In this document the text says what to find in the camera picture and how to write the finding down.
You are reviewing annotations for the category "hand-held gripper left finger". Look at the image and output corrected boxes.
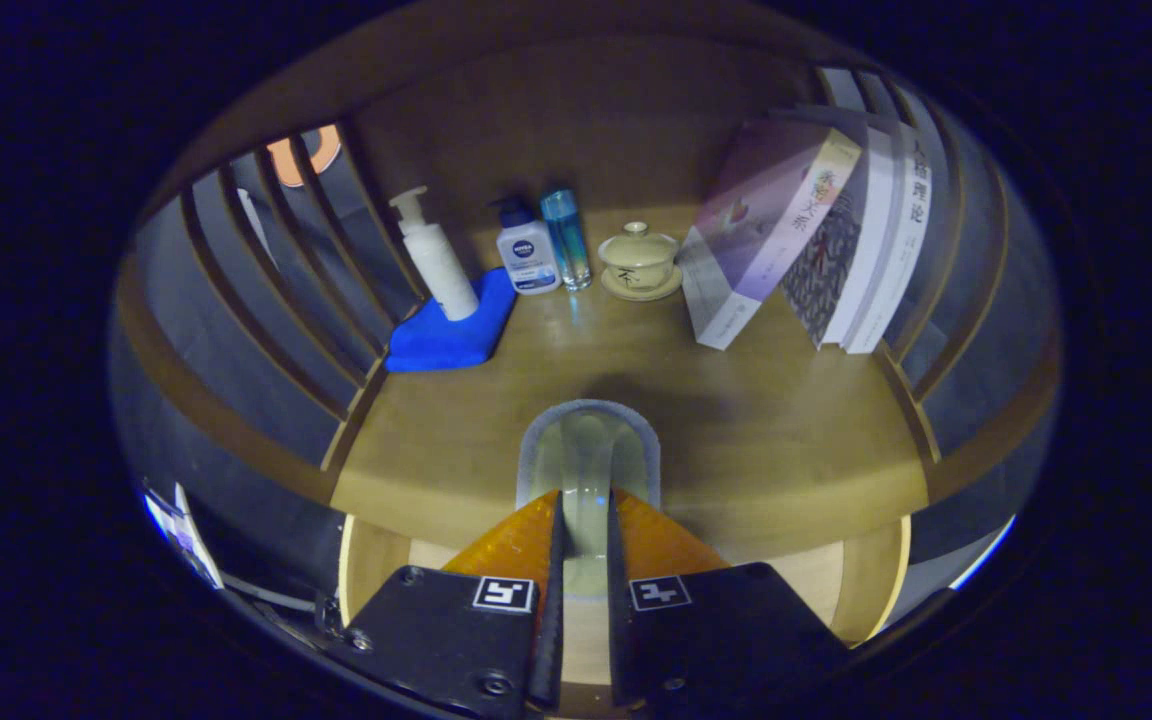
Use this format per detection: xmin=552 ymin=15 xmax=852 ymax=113
xmin=341 ymin=488 xmax=567 ymax=716

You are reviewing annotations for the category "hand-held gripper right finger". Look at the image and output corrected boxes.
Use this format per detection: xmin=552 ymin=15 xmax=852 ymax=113
xmin=606 ymin=488 xmax=852 ymax=716

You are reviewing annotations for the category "wooden drawer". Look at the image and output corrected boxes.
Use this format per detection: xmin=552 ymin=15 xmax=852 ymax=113
xmin=336 ymin=515 xmax=912 ymax=716

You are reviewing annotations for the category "cream handled scrub brush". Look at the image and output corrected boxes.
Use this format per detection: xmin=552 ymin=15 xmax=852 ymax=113
xmin=516 ymin=398 xmax=662 ymax=601

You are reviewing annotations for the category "wooden countertop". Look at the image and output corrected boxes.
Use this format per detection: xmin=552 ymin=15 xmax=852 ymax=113
xmin=331 ymin=205 xmax=929 ymax=561

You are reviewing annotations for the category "wooden cabinet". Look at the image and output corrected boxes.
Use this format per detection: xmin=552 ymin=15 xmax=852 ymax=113
xmin=111 ymin=0 xmax=1062 ymax=561

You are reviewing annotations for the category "white panel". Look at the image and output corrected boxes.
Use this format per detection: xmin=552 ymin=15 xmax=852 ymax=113
xmin=144 ymin=485 xmax=224 ymax=589

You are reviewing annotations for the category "blue folded cloth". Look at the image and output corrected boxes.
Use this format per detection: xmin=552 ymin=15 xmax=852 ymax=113
xmin=384 ymin=266 xmax=519 ymax=374

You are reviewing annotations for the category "white pump bottle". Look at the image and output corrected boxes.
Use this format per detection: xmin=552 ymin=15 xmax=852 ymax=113
xmin=388 ymin=185 xmax=480 ymax=323

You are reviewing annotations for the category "beige lidded tea cup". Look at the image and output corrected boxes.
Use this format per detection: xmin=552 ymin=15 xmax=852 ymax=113
xmin=597 ymin=221 xmax=685 ymax=303

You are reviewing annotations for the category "patterned cover book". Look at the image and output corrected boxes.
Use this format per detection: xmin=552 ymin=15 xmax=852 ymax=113
xmin=779 ymin=125 xmax=899 ymax=349

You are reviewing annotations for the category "white bottle with blue cap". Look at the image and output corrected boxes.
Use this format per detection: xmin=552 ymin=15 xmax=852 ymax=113
xmin=492 ymin=195 xmax=563 ymax=296

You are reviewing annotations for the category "slim teal bottle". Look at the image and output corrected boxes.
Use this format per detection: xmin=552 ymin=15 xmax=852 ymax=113
xmin=539 ymin=189 xmax=594 ymax=292

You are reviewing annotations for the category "purple and white book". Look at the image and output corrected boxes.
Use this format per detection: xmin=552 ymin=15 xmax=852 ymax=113
xmin=678 ymin=118 xmax=863 ymax=352

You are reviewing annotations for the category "white spine book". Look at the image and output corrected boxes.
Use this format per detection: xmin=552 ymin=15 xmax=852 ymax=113
xmin=844 ymin=125 xmax=935 ymax=355

